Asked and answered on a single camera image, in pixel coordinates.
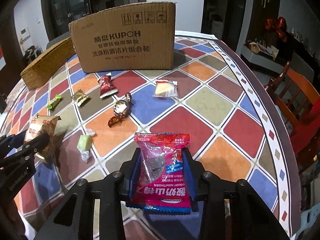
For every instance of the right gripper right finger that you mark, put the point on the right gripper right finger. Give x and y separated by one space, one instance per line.
250 216

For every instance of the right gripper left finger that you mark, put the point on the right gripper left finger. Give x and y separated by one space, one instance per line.
74 216

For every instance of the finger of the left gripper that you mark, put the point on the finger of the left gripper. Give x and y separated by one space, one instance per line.
8 142
28 150

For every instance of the brown biscuit packet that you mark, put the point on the brown biscuit packet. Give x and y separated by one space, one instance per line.
41 130

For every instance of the green candy packet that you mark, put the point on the green candy packet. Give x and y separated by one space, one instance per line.
53 103

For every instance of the light green candy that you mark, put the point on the light green candy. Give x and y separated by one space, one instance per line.
85 143

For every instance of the gold foil snack packet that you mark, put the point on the gold foil snack packet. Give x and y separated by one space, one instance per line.
79 97

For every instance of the pink hawthorn snack packet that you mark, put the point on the pink hawthorn snack packet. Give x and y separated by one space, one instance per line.
161 186

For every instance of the dark red snack packet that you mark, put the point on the dark red snack packet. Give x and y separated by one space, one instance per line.
107 88

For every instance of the twisted foil candy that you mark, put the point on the twisted foil candy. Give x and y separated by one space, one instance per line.
121 110

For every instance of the clear yellow cake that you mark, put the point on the clear yellow cake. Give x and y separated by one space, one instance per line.
166 89

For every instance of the person left hand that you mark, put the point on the person left hand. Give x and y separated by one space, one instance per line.
11 214

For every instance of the woven wicker basket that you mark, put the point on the woven wicker basket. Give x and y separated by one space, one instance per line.
40 70

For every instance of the colourful diamond pattern table mat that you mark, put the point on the colourful diamond pattern table mat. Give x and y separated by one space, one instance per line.
235 129

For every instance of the white shoe rack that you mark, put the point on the white shoe rack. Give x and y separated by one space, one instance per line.
32 53

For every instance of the grey chair left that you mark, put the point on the grey chair left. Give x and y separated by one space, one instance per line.
58 39

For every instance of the grey chair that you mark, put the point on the grey chair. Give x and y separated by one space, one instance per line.
58 39
300 66

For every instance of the orange wooden chair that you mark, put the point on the orange wooden chair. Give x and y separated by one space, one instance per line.
298 102

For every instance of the brown cardboard box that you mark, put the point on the brown cardboard box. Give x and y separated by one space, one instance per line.
138 36

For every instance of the white low cabinet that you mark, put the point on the white low cabinet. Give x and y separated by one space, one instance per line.
260 60

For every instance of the grey chair right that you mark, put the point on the grey chair right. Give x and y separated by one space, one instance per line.
300 66

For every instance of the red balloon decoration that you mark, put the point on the red balloon decoration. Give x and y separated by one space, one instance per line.
278 25

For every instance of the white wall intercom panel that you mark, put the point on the white wall intercom panel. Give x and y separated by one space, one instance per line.
24 33

